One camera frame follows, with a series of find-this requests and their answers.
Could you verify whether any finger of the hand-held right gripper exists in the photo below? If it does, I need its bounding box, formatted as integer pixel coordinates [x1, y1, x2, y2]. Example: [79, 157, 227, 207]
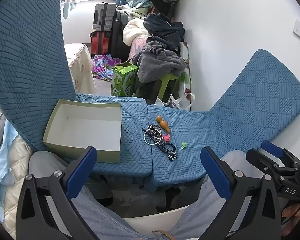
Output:
[245, 149, 285, 181]
[261, 140, 300, 171]

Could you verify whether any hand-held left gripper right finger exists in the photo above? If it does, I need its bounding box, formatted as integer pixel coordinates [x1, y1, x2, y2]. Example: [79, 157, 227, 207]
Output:
[201, 146, 282, 240]

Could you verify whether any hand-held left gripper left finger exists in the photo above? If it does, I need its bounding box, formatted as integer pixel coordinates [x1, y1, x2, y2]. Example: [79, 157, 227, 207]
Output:
[16, 146, 98, 240]

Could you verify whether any grey-green cardboard box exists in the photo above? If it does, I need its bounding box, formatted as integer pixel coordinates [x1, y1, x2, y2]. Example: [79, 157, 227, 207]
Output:
[42, 99, 122, 164]

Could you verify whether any silver bangle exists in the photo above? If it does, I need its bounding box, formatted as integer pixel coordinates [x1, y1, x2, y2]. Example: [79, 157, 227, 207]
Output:
[144, 129, 161, 146]

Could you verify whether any black striped hair tie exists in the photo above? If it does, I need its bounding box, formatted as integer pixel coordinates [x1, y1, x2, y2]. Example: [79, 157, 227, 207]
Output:
[148, 123, 163, 134]

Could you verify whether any person's right hand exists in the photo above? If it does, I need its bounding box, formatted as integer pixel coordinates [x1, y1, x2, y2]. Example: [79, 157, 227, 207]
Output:
[281, 201, 300, 221]

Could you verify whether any person's right leg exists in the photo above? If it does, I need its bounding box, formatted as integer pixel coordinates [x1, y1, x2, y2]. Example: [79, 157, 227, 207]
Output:
[165, 149, 264, 240]

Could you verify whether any chair with blue quilted cover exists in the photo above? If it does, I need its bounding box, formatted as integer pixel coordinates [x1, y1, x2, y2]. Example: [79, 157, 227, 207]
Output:
[0, 0, 154, 188]
[146, 49, 300, 193]

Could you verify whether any orange wooden gourd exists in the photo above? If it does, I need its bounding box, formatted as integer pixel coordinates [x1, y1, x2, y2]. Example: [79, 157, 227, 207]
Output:
[156, 116, 171, 133]

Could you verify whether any white tote bag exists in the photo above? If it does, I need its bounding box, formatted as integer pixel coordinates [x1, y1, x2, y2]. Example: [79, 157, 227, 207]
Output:
[154, 92, 196, 111]

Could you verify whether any light blue cloth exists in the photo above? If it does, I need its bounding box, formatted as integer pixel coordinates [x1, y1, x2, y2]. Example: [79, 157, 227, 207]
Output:
[0, 121, 19, 222]

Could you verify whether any white plastic stool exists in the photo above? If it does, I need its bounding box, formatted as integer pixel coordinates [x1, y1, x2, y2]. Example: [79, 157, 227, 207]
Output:
[121, 202, 192, 240]

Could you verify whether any fruit print board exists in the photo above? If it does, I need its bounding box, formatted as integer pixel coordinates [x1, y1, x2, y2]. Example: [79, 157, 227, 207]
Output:
[179, 41, 192, 98]

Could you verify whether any green printed carton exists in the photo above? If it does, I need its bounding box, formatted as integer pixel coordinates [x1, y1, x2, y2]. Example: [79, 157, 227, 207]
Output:
[111, 60, 140, 98]

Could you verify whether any green plastic stool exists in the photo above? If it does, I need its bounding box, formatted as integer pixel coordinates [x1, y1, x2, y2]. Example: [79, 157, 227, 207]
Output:
[152, 73, 181, 101]

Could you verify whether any cabinet with cream cloth cover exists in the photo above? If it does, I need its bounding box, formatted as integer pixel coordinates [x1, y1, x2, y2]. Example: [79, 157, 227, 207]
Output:
[64, 43, 97, 96]

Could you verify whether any colourful crumpled cloth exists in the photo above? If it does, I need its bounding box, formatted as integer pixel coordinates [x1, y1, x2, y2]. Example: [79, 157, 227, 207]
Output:
[92, 54, 122, 81]

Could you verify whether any red suitcase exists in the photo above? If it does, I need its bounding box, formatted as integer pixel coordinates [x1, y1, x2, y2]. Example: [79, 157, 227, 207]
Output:
[89, 31, 113, 58]

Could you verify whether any dark smooth suitcase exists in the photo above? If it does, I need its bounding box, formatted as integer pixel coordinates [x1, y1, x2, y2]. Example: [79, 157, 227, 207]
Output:
[112, 10, 131, 61]

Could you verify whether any pile of clothes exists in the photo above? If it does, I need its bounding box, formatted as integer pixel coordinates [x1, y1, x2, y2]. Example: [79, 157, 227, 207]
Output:
[115, 0, 192, 83]

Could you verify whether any black ribbed suitcase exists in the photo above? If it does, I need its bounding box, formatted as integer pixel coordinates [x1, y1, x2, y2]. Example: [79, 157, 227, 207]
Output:
[92, 2, 117, 33]

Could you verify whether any brown strap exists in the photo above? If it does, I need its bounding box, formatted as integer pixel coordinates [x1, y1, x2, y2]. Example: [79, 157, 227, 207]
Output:
[151, 229, 177, 240]

